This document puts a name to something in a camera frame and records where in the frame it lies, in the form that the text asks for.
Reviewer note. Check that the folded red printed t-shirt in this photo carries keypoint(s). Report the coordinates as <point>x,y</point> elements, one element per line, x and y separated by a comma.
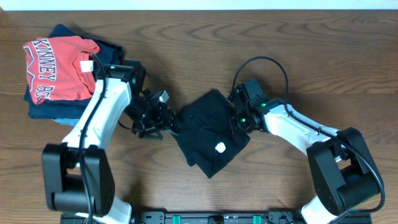
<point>53,68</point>

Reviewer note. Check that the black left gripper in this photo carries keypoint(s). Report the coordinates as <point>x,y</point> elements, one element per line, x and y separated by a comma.
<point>165,117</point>

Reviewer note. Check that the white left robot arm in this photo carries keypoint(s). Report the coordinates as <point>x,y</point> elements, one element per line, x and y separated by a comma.
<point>77,175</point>

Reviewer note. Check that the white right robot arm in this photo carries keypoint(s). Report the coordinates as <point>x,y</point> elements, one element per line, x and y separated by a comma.
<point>344,174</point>

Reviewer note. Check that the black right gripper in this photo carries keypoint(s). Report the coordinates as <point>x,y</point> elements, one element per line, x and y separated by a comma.
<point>232,117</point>

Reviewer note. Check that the black t-shirt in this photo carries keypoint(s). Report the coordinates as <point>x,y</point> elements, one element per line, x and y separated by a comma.
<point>205,136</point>

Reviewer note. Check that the folded light blue garment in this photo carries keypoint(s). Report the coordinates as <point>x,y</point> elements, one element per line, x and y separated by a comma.
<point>66,121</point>

